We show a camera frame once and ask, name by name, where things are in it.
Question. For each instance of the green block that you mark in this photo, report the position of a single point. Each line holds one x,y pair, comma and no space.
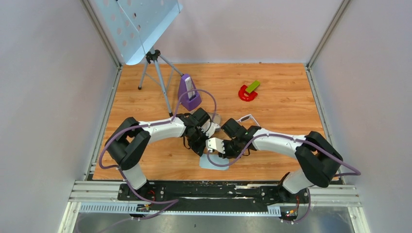
252,87

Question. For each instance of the blue perforated music stand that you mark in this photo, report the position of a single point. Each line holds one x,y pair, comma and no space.
134,26

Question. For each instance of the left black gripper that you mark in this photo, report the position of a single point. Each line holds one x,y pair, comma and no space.
199,149

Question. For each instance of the purple metronome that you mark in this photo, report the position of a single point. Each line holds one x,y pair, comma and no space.
187,97

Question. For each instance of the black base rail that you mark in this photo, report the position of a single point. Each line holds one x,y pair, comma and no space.
214,196

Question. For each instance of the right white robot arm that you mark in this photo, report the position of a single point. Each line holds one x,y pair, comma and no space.
318,160

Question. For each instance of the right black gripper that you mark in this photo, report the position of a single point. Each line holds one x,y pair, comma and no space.
227,155

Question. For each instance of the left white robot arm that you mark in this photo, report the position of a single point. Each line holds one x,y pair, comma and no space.
128,143

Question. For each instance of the white frame sunglasses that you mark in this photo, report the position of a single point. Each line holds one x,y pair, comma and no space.
246,118

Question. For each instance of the flag print glasses case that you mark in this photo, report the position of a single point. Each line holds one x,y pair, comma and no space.
217,120

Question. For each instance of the red horseshoe magnet toy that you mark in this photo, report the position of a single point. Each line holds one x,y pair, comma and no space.
247,94

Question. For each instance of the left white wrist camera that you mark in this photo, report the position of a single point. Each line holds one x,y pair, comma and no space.
210,128

